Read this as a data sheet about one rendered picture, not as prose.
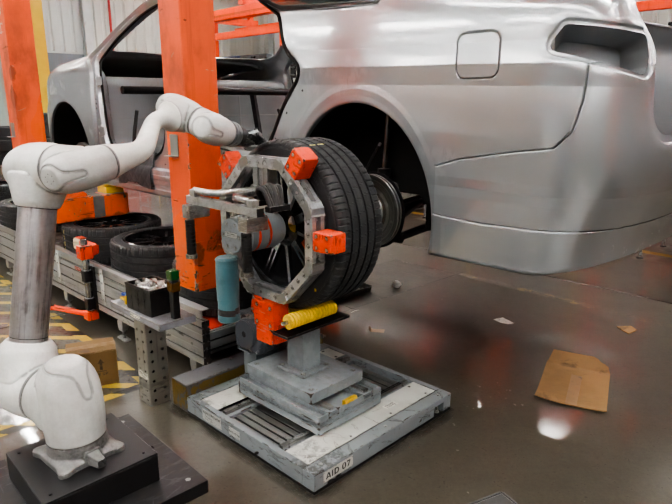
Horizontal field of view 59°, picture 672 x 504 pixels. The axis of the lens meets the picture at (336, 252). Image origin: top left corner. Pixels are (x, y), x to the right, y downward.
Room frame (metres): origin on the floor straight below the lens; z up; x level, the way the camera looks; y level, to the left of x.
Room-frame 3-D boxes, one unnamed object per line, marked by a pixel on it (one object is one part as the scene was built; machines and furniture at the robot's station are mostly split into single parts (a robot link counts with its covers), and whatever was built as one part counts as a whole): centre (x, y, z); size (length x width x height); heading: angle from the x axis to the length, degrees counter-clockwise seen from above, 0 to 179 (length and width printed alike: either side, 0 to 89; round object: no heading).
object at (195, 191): (2.18, 0.41, 1.03); 0.19 x 0.18 x 0.11; 136
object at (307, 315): (2.18, 0.10, 0.51); 0.29 x 0.06 x 0.06; 136
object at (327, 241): (1.98, 0.02, 0.85); 0.09 x 0.08 x 0.07; 46
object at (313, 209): (2.20, 0.25, 0.85); 0.54 x 0.07 x 0.54; 46
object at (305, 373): (2.32, 0.14, 0.32); 0.40 x 0.30 x 0.28; 46
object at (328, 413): (2.30, 0.12, 0.13); 0.50 x 0.36 x 0.10; 46
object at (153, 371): (2.45, 0.82, 0.21); 0.10 x 0.10 x 0.42; 46
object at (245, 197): (2.04, 0.27, 1.03); 0.19 x 0.18 x 0.11; 136
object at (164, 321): (2.43, 0.80, 0.44); 0.43 x 0.17 x 0.03; 46
